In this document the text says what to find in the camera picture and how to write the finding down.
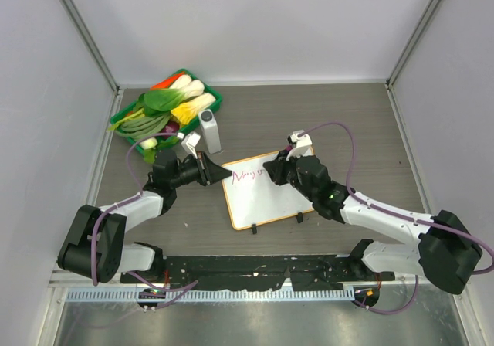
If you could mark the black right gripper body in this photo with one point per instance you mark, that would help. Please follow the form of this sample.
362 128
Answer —
293 178

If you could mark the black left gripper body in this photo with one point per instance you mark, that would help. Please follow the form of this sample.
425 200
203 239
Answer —
187 174

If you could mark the yellow framed whiteboard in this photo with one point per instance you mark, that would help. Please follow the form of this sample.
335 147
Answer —
253 199

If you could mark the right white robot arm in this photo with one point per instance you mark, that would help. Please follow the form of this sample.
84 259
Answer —
437 247

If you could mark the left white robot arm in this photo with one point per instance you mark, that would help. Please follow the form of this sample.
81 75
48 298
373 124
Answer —
94 245

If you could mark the purple toy onion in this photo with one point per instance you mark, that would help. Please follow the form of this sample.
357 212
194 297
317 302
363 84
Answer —
170 128

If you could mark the white pen holder box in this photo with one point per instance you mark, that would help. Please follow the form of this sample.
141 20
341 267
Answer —
210 132

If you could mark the green plastic vegetable tray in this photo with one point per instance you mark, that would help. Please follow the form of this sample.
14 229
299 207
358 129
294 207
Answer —
161 141

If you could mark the green onion toy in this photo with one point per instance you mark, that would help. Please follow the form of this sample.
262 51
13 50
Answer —
137 127

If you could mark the yellow napa cabbage toy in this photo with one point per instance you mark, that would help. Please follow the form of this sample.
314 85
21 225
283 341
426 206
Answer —
186 112

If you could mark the green bok choy toy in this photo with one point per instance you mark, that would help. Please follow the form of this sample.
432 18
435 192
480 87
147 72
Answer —
154 102

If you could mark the white bok choy toy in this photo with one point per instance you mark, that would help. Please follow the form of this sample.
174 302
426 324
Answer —
194 89

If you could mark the orange toy carrot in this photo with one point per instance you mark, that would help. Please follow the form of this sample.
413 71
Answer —
168 82

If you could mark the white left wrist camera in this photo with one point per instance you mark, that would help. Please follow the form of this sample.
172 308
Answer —
189 142

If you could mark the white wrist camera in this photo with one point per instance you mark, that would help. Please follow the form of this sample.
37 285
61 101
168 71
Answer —
299 143
189 142

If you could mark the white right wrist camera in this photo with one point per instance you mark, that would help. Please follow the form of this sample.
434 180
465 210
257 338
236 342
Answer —
299 143

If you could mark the black wire whiteboard stand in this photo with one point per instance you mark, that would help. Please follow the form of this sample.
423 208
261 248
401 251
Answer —
299 219

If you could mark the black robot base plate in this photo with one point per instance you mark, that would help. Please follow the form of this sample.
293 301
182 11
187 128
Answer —
261 273

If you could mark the grey slotted cable duct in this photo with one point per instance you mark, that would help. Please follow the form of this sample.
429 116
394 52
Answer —
143 295

